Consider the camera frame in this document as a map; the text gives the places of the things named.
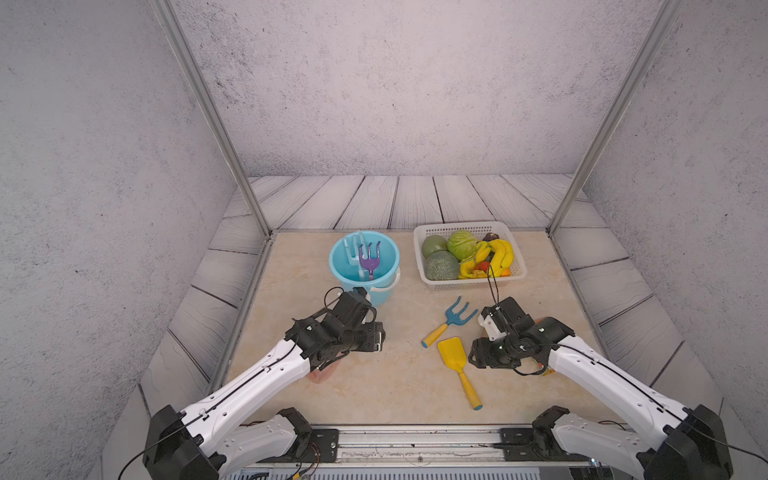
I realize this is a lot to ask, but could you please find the pink spray bottle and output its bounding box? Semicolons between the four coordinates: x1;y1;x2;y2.
307;362;339;384

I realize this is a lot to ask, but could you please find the yellow plastic shovel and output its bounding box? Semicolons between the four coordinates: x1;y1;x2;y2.
438;337;483;411

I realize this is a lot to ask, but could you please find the purple rake pink handle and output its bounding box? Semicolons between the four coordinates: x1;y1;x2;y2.
358;242;381;281

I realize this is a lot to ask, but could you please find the teal rake yellow handle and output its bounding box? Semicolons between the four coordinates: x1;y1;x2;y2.
421;296;479;348

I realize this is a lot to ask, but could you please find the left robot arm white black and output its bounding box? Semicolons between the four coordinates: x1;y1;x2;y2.
142;287;385;479

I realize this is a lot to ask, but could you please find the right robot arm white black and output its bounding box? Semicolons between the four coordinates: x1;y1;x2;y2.
469;297;734;479

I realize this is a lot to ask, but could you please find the light blue plastic bucket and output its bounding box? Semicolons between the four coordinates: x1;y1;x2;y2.
329;231;401;307

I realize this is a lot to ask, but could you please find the yellow banana bunch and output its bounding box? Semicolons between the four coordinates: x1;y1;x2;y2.
474;239;515;278

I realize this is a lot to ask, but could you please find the yellow bell pepper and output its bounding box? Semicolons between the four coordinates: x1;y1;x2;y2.
459;258;489;280

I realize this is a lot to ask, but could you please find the netted green melon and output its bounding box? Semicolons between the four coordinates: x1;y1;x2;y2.
424;250;460;281

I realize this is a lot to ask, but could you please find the green cabbage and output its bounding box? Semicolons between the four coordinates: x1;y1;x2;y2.
447;230;479;261

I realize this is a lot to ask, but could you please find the smooth green melon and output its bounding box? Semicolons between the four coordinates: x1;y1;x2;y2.
421;235;448;258

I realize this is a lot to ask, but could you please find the white plastic basket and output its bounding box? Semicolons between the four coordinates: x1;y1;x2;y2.
414;221;527;290

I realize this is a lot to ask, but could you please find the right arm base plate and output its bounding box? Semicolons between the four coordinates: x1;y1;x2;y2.
491;427;583;462

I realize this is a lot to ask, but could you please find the aluminium front rail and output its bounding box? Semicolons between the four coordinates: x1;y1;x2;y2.
157;423;637;480

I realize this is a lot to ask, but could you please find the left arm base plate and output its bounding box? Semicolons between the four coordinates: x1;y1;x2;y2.
261;428;339;464

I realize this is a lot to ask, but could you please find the right aluminium frame post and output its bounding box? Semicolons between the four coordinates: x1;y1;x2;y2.
546;0;683;239

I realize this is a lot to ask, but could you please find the aluminium frame post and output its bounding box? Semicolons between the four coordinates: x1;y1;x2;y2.
546;0;683;239
150;0;272;237

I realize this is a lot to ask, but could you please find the left aluminium frame post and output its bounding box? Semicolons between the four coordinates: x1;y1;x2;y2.
150;0;272;237

